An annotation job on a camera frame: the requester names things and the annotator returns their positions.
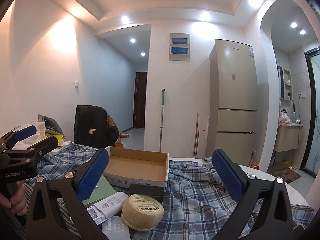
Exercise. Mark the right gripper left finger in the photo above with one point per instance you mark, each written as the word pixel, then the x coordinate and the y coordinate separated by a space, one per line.
pixel 45 221

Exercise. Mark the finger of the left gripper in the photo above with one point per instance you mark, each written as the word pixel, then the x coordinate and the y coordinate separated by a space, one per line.
pixel 34 152
pixel 9 140

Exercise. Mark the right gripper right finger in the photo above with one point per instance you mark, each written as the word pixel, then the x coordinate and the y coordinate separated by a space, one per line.
pixel 274 220

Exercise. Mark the white remote-like device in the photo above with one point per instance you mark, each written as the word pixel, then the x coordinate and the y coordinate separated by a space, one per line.
pixel 107 208

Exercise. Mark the green leather pouch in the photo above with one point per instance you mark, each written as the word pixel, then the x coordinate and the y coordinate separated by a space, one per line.
pixel 102 190

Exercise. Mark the grey booklet box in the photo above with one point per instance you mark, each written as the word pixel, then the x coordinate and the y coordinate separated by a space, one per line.
pixel 115 229

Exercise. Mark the person's left hand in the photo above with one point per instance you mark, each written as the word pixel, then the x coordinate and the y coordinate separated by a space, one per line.
pixel 17 204

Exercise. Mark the grey bag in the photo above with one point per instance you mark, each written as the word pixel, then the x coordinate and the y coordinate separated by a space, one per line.
pixel 52 127

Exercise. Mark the patterned door mat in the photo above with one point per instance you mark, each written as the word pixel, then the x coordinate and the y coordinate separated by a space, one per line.
pixel 288 174

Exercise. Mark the blue plaid shirt cloth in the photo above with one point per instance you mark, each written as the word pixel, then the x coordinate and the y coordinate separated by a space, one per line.
pixel 196 203

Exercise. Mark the glass sliding door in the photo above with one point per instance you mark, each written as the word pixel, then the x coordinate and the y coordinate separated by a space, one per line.
pixel 309 160

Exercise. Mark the bathroom vanity cabinet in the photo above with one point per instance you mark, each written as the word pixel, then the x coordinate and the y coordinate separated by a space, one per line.
pixel 288 137

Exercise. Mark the chair with black jacket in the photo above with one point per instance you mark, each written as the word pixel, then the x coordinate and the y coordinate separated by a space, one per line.
pixel 94 127

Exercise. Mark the open cardboard box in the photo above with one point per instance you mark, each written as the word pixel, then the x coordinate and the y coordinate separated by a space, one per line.
pixel 127 166

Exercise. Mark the pink broom and dustpan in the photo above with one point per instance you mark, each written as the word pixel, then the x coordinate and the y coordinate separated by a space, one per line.
pixel 197 133

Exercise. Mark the beige refrigerator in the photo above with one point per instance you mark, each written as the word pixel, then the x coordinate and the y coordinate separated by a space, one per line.
pixel 233 100

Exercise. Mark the dark red door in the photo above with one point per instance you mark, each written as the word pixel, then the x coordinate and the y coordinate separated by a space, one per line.
pixel 140 100

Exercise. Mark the green-handled mop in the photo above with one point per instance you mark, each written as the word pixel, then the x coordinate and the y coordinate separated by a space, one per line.
pixel 162 116

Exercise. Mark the wall electrical panel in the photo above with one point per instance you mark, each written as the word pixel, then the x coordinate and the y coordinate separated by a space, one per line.
pixel 179 47

